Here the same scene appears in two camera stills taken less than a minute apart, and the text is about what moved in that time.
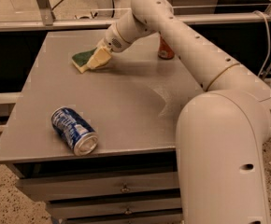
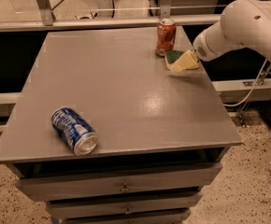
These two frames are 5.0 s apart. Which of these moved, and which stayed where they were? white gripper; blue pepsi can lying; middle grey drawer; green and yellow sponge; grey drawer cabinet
Moved: green and yellow sponge; white gripper
Stayed: blue pepsi can lying; grey drawer cabinet; middle grey drawer
